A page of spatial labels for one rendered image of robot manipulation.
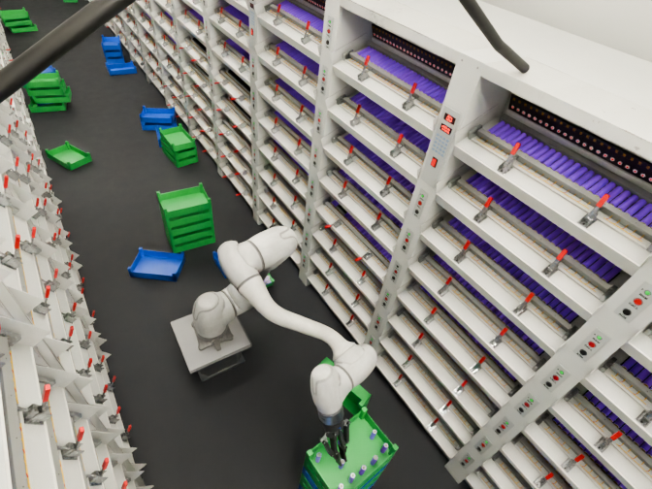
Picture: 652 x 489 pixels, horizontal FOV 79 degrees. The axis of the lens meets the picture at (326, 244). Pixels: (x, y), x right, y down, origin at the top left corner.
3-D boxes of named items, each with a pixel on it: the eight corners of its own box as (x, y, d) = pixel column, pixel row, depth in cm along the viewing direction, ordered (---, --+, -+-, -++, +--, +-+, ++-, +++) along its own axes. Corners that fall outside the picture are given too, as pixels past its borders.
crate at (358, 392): (322, 374, 222) (312, 384, 217) (326, 356, 208) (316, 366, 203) (364, 411, 210) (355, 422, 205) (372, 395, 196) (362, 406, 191)
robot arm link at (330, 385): (329, 422, 130) (355, 397, 137) (321, 386, 123) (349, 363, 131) (308, 406, 137) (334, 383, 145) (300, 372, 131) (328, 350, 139)
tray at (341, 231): (384, 285, 190) (382, 276, 182) (316, 213, 223) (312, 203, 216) (416, 262, 193) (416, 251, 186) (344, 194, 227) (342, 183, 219)
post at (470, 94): (369, 368, 228) (484, 63, 109) (359, 355, 233) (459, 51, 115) (394, 352, 237) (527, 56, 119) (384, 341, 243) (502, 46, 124)
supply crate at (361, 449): (337, 507, 142) (340, 502, 137) (304, 458, 153) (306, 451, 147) (394, 454, 158) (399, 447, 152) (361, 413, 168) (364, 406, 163)
